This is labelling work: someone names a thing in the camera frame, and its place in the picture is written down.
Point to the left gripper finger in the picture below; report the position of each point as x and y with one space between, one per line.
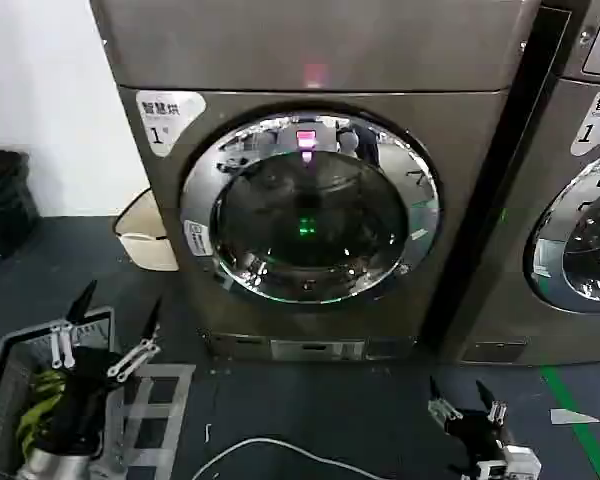
135 352
62 345

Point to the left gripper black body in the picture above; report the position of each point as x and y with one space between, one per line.
87 395

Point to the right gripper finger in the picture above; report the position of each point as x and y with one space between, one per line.
494 407
441 406

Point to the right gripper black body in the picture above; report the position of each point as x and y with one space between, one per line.
475 432

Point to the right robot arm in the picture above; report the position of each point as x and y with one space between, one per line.
510 460

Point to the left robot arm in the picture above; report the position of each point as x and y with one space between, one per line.
55 462

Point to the grey plastic laundry basket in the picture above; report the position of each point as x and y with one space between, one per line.
152 400

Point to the green cloth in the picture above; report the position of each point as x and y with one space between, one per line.
37 405

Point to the grey paper scrap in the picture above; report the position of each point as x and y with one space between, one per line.
570 417

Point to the green floor tape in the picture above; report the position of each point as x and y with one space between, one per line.
580 425

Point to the cream plastic bin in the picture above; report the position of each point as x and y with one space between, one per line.
147 245

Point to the small white door label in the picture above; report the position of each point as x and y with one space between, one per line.
197 239

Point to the dryer lower service flap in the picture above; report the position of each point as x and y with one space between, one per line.
315 350

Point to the black stacked crate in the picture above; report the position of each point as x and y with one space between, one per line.
7 200

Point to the round glass dryer door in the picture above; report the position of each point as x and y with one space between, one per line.
310 200
590 235

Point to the white numbered sticker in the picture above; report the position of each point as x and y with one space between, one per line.
595 125
165 117

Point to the grey dryer with control panel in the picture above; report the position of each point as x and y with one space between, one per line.
540 125

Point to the grey dryer with pink light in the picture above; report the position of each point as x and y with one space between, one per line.
280 45

